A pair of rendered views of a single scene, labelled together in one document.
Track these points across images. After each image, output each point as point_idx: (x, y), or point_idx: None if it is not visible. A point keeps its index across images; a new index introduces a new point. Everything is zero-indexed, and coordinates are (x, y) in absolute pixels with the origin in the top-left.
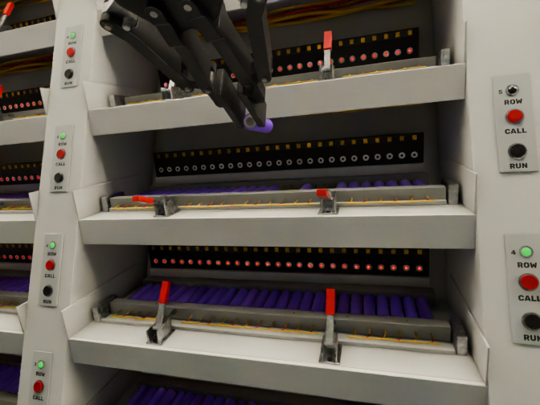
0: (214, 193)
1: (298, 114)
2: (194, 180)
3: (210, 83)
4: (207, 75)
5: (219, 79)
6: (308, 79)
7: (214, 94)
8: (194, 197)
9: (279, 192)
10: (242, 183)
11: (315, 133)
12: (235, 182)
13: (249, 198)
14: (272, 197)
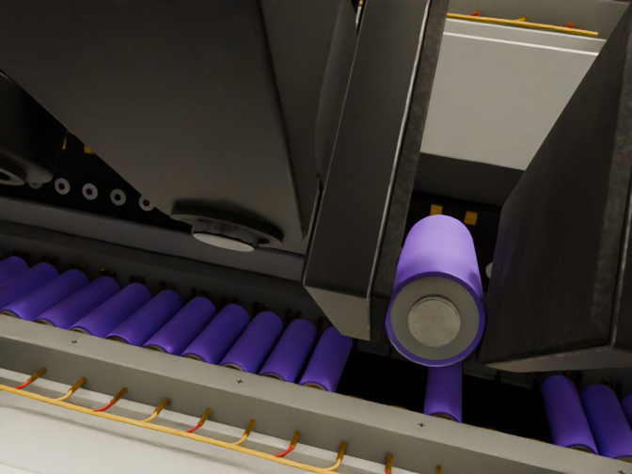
0: (136, 351)
1: (527, 166)
2: (81, 229)
3: (307, 187)
4: (309, 98)
5: (387, 86)
6: (556, 18)
7: (305, 267)
8: (56, 354)
9: (377, 424)
10: (232, 286)
11: (481, 170)
12: (210, 272)
13: (261, 413)
14: (346, 433)
